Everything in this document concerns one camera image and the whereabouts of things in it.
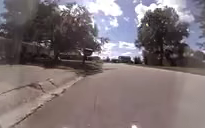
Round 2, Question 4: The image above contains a building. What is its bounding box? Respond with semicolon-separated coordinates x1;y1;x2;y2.
0;34;42;63
117;55;133;64

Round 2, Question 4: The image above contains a grey asphalt road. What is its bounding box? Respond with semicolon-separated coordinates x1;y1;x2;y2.
13;62;205;128

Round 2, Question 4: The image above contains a group of trees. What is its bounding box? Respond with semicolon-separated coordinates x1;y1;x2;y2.
0;0;106;66

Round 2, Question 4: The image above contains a large round tree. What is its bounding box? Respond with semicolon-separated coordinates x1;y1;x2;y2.
135;6;191;66

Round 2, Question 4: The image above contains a pale concrete driveway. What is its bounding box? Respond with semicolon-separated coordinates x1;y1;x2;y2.
0;63;87;128

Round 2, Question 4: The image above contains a fence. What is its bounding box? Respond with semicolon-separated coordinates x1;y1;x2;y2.
146;49;205;69

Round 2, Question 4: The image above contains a grass verge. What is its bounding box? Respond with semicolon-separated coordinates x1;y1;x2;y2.
133;63;205;78

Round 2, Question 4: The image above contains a dark mailbox on post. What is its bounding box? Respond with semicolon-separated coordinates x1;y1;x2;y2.
82;47;95;65

